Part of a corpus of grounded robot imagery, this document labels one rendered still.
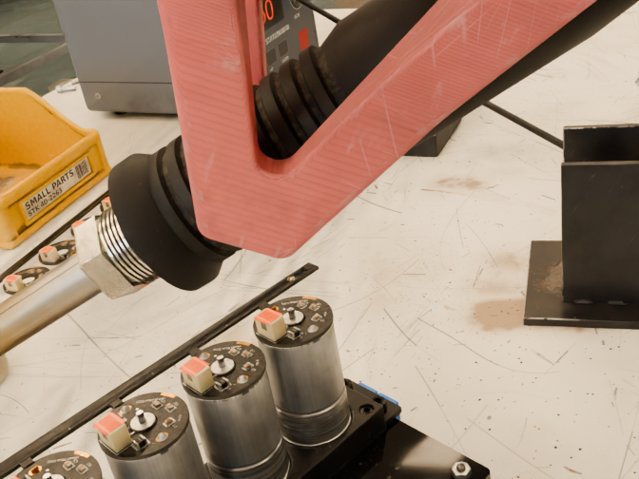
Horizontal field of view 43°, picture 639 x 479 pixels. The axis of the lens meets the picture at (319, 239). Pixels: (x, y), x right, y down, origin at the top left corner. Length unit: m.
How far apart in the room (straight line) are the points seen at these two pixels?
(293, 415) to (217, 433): 0.03
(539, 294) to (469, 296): 0.03
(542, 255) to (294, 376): 0.16
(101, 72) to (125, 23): 0.05
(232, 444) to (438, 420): 0.09
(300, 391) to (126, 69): 0.40
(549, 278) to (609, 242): 0.04
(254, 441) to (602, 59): 0.44
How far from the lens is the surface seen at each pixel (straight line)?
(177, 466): 0.23
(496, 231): 0.41
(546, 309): 0.35
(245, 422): 0.24
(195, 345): 0.25
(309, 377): 0.25
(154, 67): 0.60
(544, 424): 0.30
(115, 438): 0.22
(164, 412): 0.23
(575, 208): 0.33
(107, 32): 0.62
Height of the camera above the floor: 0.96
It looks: 30 degrees down
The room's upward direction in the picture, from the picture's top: 10 degrees counter-clockwise
